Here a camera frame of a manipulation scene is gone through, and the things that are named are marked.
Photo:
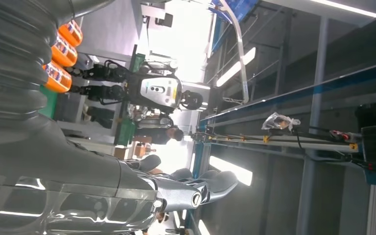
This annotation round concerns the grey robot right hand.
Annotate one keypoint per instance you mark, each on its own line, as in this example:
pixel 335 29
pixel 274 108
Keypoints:
pixel 61 181

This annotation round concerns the orange bottle with clear cap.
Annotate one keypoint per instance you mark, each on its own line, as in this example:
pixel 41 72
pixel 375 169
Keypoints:
pixel 71 34
pixel 58 79
pixel 64 53

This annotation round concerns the green table mat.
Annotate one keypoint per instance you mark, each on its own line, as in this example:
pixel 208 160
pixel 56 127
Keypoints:
pixel 48 103

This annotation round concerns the person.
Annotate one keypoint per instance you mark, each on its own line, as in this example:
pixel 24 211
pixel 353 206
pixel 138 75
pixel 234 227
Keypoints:
pixel 158 133

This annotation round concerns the silver black humanoid robot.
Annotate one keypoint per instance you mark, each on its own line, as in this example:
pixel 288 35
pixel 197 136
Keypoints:
pixel 158 90

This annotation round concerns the aluminium beam with yellow clips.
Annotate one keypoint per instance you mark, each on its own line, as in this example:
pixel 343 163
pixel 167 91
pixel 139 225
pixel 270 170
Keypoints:
pixel 272 141

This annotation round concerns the white curved bar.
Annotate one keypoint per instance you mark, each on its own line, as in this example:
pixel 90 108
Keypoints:
pixel 241 58

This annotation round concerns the clear plastic bag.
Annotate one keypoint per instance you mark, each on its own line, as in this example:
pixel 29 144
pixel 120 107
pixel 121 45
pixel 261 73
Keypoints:
pixel 278 121

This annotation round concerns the grey steel column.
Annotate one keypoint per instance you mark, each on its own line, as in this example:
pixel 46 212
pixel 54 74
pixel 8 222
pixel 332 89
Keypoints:
pixel 317 81

